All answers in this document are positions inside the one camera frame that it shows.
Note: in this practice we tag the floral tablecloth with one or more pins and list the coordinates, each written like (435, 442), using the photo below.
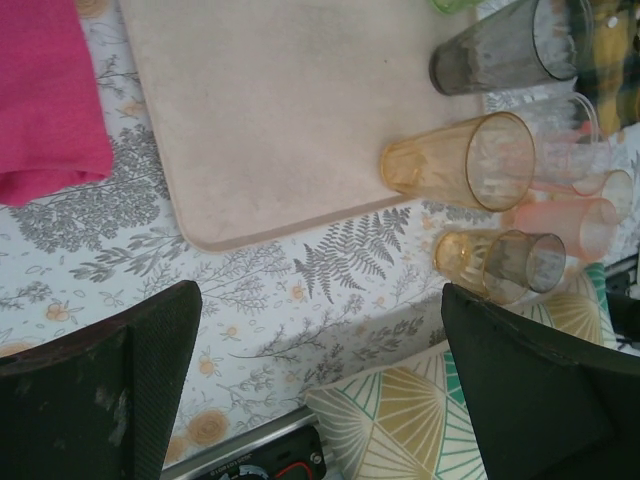
(300, 310)

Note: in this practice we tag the tall clear glass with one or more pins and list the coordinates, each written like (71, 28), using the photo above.
(555, 117)

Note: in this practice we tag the frosted peach glass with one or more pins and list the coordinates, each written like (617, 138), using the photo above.
(560, 225)

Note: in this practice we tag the wide short amber glass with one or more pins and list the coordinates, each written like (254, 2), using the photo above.
(460, 255)

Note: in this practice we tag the aluminium table edge rail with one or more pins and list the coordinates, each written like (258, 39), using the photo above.
(250, 440)

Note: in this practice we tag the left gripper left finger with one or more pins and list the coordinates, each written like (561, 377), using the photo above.
(75, 400)

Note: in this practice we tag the tall amber glass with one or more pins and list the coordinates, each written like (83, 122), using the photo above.
(430, 160)

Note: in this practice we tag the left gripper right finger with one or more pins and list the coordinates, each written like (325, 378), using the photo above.
(550, 400)

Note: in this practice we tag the tall green glass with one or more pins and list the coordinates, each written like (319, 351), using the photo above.
(452, 5)

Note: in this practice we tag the tall grey glass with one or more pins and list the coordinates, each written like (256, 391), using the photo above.
(475, 60)

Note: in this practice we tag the pink folded cloth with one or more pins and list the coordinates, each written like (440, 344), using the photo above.
(45, 100)

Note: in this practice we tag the small clear glass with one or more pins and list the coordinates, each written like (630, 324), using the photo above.
(570, 160)

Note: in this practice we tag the geometric patterned pillow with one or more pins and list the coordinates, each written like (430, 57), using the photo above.
(400, 425)

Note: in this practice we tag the small short amber glass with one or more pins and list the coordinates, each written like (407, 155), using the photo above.
(617, 192)

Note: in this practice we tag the short grey glass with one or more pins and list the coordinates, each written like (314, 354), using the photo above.
(520, 270)

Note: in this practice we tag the beige rectangular tray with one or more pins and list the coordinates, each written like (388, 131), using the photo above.
(275, 125)

